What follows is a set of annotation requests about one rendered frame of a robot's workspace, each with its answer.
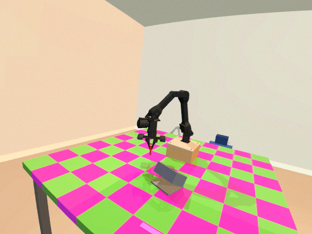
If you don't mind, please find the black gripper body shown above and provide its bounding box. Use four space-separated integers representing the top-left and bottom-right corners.
137 128 166 142

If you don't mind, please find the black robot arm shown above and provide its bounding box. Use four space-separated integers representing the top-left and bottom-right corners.
137 90 193 143

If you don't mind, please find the tan sloped panel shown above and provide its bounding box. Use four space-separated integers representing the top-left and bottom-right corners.
151 161 187 196

